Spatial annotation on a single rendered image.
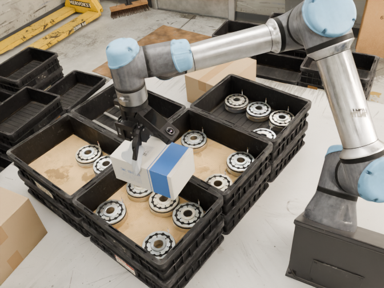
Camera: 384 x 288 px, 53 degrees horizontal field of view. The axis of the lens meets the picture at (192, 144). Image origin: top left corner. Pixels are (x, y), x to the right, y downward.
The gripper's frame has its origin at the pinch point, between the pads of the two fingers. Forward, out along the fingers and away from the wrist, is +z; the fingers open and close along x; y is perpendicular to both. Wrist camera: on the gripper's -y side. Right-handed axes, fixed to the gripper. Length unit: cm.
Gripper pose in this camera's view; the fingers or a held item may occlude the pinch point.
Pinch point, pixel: (152, 159)
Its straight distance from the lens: 109.6
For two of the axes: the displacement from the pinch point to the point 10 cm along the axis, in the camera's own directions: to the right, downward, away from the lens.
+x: -4.8, 6.2, -6.3
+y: -8.8, -2.6, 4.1
